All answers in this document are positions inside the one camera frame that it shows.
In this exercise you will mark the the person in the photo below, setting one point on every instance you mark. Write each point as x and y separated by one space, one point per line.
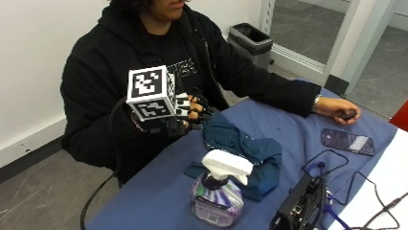
107 64

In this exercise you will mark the black electronic box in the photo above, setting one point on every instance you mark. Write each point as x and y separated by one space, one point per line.
299 207

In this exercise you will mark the white board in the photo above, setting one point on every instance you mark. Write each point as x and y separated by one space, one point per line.
391 172

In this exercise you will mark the purple spray bottle white trigger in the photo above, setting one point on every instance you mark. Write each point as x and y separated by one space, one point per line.
217 198

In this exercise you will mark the red chair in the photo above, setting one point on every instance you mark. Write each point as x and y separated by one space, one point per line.
400 118

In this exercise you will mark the black smartphone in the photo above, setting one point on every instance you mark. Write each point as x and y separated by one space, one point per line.
347 141

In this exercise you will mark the teal cloth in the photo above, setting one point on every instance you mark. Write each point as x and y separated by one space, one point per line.
250 153

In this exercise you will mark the grey trash bin black liner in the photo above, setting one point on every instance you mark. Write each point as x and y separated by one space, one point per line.
250 43

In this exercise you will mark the white marker cube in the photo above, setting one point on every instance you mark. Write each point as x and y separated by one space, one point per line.
149 91

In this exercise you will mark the small black clicker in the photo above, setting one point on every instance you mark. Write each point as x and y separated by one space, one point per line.
348 115

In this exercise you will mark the blue tablecloth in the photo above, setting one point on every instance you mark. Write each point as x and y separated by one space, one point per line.
157 191

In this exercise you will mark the silver wristwatch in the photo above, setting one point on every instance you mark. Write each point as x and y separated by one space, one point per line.
317 101

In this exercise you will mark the glass door with white frame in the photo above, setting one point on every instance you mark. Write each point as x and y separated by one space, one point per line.
339 38

